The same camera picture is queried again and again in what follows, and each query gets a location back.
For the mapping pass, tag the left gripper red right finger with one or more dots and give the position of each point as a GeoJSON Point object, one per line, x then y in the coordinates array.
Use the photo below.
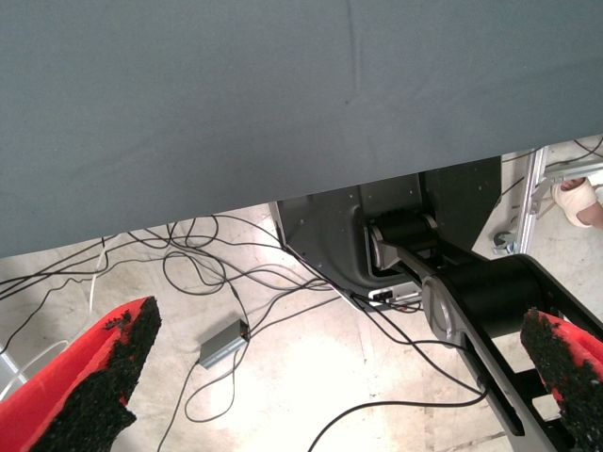
{"type": "Point", "coordinates": [575, 376]}

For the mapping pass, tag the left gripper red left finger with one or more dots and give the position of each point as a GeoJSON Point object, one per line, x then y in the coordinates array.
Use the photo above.
{"type": "Point", "coordinates": [70, 391]}

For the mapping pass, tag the dark grey robot base housing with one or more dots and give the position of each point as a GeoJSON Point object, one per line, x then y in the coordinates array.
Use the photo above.
{"type": "Point", "coordinates": [330, 235]}

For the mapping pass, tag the black robot frame link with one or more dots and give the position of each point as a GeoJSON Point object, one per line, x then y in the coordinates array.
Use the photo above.
{"type": "Point", "coordinates": [494, 292]}

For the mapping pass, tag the grey caster wheel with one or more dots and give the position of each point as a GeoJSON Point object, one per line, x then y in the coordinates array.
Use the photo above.
{"type": "Point", "coordinates": [502, 240]}

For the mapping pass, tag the small grey metal box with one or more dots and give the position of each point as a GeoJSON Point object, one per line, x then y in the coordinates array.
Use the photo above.
{"type": "Point", "coordinates": [221, 346]}

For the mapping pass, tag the beige shoe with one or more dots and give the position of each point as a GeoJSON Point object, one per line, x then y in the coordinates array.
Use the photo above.
{"type": "Point", "coordinates": [577, 198]}

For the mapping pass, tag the dark grey table cloth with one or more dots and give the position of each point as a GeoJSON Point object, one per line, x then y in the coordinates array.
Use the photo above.
{"type": "Point", "coordinates": [235, 94]}

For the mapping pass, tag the aluminium frame profile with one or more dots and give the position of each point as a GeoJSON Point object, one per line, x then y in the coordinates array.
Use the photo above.
{"type": "Point", "coordinates": [526, 212]}

